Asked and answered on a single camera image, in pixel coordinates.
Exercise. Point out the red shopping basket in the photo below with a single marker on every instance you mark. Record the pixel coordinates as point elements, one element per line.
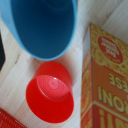
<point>8,120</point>

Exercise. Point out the macaroni and cheese box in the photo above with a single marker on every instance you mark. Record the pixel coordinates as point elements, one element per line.
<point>106,83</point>

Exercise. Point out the red plastic bowl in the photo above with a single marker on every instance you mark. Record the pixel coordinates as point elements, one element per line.
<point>50,95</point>

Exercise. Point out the blue plastic mug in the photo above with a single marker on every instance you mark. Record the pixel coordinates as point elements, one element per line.
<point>43,26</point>

